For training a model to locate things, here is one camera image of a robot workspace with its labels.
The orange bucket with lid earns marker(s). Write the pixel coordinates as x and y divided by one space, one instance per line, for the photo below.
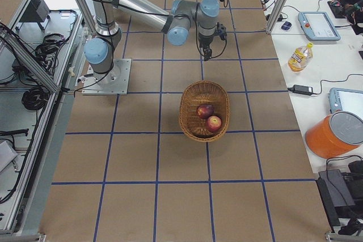
336 134

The aluminium frame post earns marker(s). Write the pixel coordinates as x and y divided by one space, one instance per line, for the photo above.
279 1

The yellow oil bottle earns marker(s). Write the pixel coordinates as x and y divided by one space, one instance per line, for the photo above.
301 57

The red yellow apple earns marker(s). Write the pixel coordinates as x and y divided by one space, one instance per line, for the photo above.
213 123

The wicker basket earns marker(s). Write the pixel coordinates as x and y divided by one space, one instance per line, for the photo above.
203 92

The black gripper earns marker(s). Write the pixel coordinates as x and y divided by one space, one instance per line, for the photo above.
205 42

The small blue device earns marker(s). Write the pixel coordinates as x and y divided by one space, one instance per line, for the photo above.
286 26

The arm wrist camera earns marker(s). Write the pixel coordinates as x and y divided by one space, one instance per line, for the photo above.
221 31

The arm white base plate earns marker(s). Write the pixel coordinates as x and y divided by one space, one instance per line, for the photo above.
116 82

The dark red apple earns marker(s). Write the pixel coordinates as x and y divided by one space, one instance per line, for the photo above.
204 111

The black power adapter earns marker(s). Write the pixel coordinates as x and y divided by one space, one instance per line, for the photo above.
302 90

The blue teach pendant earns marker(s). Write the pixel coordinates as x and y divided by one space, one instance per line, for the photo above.
317 26
342 99

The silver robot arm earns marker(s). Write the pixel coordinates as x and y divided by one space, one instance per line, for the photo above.
176 24

